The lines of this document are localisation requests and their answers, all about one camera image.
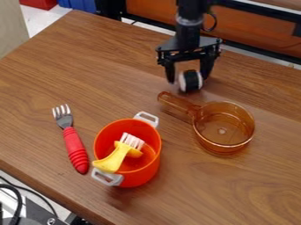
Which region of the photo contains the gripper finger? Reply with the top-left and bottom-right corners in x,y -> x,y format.
163,61 -> 178,85
198,54 -> 217,81

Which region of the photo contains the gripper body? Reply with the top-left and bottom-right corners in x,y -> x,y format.
155,36 -> 224,67

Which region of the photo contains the orange wooden bench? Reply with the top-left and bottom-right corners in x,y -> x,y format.
124,0 -> 301,60

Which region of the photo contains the amber transparent pan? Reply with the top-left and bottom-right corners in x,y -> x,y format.
156,91 -> 257,155

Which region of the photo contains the yellow brush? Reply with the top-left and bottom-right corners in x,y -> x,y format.
92,132 -> 146,174

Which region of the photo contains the orange pot with grey handles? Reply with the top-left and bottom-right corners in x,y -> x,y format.
90,111 -> 164,188

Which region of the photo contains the fork with red handle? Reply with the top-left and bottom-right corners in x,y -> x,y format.
50,104 -> 91,176

